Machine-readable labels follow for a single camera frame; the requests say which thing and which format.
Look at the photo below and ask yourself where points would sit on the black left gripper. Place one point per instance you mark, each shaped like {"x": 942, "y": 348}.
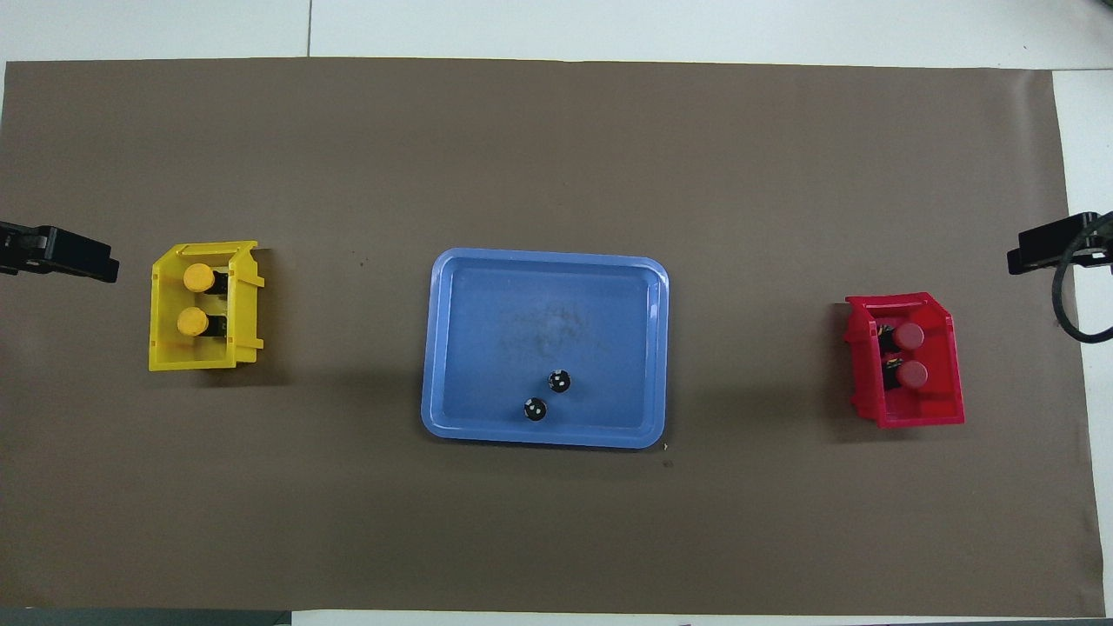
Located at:
{"x": 17, "y": 248}

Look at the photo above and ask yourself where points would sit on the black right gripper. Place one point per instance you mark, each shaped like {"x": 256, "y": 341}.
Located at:
{"x": 1097, "y": 239}

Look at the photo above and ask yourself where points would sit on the yellow push button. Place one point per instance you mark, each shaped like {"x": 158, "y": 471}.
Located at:
{"x": 197, "y": 277}
{"x": 191, "y": 322}

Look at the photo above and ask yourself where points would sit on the red push button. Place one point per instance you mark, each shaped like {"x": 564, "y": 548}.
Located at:
{"x": 910, "y": 336}
{"x": 912, "y": 375}

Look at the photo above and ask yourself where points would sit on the blue plastic tray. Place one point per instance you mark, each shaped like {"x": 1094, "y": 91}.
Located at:
{"x": 487, "y": 330}

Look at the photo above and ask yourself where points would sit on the yellow plastic bin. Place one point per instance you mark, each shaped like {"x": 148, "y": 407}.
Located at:
{"x": 187, "y": 356}

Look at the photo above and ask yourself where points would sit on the red plastic bin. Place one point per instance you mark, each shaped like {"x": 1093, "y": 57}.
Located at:
{"x": 935, "y": 404}

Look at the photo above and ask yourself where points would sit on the small black knob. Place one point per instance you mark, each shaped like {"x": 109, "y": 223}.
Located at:
{"x": 535, "y": 409}
{"x": 560, "y": 381}

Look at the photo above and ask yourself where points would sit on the brown table mat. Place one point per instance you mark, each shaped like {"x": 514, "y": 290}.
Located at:
{"x": 556, "y": 156}

